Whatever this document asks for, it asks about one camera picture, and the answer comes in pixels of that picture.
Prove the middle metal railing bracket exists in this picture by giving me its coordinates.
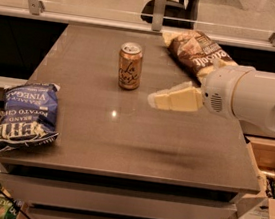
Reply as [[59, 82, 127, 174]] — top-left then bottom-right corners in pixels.
[[151, 0, 166, 32]]

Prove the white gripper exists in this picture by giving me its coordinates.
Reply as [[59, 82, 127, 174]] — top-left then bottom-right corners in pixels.
[[148, 58, 255, 119]]

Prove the black office chair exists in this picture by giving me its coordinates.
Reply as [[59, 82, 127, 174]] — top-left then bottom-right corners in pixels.
[[141, 0, 199, 30]]

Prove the orange LaCroix soda can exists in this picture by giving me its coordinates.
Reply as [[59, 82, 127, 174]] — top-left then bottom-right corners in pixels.
[[118, 42, 143, 90]]

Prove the blue kettle chips bag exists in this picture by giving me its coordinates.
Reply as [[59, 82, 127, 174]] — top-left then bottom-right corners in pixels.
[[0, 83, 60, 152]]

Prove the brown sea salt chips bag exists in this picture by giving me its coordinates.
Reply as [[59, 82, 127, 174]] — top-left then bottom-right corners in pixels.
[[162, 30, 233, 81]]

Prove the upper grey drawer front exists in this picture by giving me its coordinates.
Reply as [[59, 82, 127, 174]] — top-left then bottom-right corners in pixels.
[[0, 174, 236, 219]]

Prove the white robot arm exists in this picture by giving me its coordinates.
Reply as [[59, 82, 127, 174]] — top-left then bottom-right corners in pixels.
[[148, 65, 275, 138]]

